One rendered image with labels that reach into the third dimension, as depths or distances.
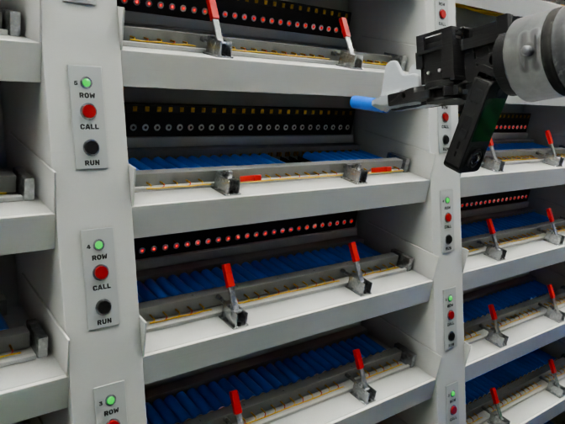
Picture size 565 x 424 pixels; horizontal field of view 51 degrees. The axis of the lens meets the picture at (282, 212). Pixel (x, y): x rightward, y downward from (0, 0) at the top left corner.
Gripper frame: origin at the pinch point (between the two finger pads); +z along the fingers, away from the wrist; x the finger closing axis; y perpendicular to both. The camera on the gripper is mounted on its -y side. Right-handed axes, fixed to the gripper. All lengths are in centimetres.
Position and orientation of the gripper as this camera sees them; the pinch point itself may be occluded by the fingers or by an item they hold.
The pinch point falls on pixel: (386, 108)
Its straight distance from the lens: 82.3
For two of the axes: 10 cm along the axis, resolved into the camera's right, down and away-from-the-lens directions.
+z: -6.0, 0.1, 8.0
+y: -0.6, -10.0, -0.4
